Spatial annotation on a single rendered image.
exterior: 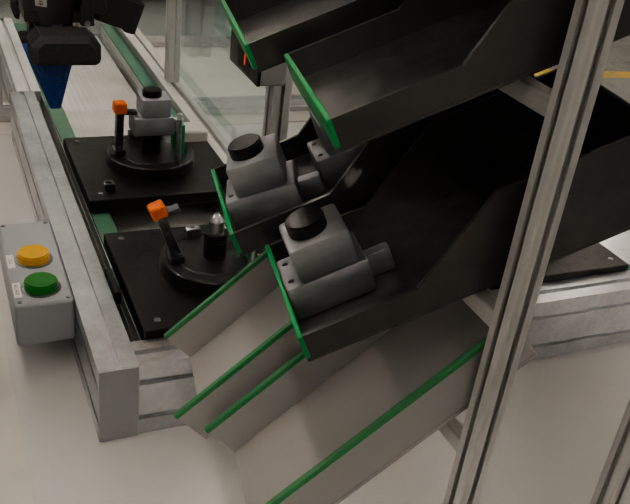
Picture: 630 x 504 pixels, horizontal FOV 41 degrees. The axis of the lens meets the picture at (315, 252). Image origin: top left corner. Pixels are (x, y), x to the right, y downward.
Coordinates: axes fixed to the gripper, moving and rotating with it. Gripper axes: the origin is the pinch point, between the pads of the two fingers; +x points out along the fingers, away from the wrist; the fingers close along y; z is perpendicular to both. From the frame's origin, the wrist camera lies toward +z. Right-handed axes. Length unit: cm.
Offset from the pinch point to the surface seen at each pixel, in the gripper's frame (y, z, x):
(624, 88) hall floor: 322, 405, 123
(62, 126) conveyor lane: 62, 9, 31
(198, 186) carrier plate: 29.2, 25.1, 28.2
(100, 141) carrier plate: 49, 14, 28
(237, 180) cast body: -24.6, 11.5, 1.0
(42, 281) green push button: 6.0, -1.3, 28.1
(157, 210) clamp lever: 4.1, 12.2, 18.5
